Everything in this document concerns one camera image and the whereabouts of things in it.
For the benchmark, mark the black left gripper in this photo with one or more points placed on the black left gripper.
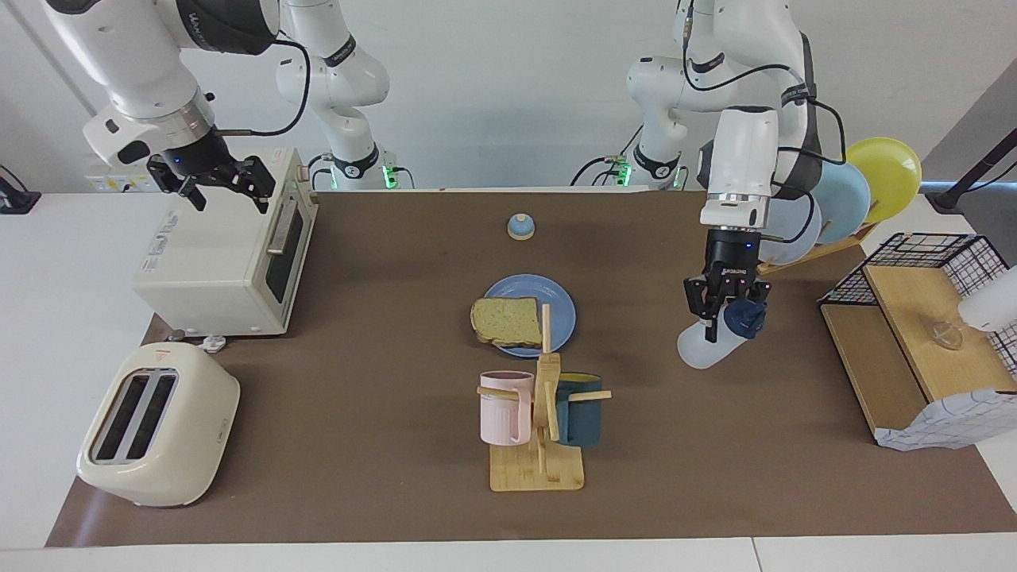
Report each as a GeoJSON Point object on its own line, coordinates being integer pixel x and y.
{"type": "Point", "coordinates": [735, 254]}

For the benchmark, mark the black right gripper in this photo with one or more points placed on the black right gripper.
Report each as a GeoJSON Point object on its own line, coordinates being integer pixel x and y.
{"type": "Point", "coordinates": [195, 155]}

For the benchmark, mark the translucent squeeze bottle blue cap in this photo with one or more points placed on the translucent squeeze bottle blue cap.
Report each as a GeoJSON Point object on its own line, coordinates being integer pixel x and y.
{"type": "Point", "coordinates": [699, 353]}

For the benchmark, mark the toasted bread slice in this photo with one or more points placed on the toasted bread slice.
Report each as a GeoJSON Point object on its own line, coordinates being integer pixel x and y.
{"type": "Point", "coordinates": [504, 322]}

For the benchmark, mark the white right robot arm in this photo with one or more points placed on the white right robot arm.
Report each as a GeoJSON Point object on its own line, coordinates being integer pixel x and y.
{"type": "Point", "coordinates": [135, 63]}

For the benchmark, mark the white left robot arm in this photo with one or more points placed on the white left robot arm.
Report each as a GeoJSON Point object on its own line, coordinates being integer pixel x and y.
{"type": "Point", "coordinates": [747, 151]}

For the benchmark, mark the pale grey plate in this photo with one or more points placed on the pale grey plate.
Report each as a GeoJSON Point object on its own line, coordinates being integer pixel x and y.
{"type": "Point", "coordinates": [790, 238]}

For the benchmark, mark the wooden plate rack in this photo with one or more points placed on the wooden plate rack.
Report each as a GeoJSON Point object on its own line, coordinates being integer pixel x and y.
{"type": "Point", "coordinates": [826, 248]}

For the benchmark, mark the light blue plate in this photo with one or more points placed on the light blue plate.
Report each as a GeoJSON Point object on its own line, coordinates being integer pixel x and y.
{"type": "Point", "coordinates": [846, 199]}

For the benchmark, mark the blue round plate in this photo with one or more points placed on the blue round plate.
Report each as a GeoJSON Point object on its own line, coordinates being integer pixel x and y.
{"type": "Point", "coordinates": [560, 310]}

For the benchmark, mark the yellow plate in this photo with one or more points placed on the yellow plate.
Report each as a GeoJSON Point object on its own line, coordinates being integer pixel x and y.
{"type": "Point", "coordinates": [890, 171]}

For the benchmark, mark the white toaster oven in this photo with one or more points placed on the white toaster oven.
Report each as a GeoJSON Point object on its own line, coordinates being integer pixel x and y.
{"type": "Point", "coordinates": [214, 254]}

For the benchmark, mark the wooden two-tier shelf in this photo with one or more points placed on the wooden two-tier shelf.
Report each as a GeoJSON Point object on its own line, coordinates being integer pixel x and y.
{"type": "Point", "coordinates": [914, 302]}

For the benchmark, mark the black desk clamp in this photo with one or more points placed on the black desk clamp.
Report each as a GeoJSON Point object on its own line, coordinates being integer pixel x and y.
{"type": "Point", "coordinates": [17, 199]}

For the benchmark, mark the dark teal mug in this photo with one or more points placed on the dark teal mug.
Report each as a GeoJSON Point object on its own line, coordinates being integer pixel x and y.
{"type": "Point", "coordinates": [580, 417]}

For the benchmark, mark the clear glass cup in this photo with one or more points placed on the clear glass cup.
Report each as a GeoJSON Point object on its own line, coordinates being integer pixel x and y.
{"type": "Point", "coordinates": [945, 335]}

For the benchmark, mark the white checked cloth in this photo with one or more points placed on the white checked cloth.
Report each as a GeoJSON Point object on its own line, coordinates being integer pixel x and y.
{"type": "Point", "coordinates": [953, 417]}

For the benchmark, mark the white cylindrical device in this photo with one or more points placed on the white cylindrical device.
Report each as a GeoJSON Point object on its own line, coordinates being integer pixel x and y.
{"type": "Point", "coordinates": [989, 306]}

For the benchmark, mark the cream two-slot toaster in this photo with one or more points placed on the cream two-slot toaster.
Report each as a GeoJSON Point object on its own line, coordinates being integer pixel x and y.
{"type": "Point", "coordinates": [171, 433]}

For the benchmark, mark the pink ribbed mug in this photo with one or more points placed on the pink ribbed mug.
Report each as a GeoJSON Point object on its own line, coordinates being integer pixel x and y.
{"type": "Point", "coordinates": [500, 413]}

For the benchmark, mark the wooden mug tree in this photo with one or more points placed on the wooden mug tree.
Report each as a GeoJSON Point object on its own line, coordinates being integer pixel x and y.
{"type": "Point", "coordinates": [536, 477]}

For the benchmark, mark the brown table mat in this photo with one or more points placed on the brown table mat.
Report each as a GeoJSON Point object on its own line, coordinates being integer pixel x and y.
{"type": "Point", "coordinates": [357, 413]}

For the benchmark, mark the white wall socket strip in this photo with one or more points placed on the white wall socket strip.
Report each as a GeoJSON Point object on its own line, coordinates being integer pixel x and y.
{"type": "Point", "coordinates": [107, 181]}

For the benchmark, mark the black camera stand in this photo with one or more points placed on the black camera stand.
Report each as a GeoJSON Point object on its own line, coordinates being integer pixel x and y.
{"type": "Point", "coordinates": [973, 171]}

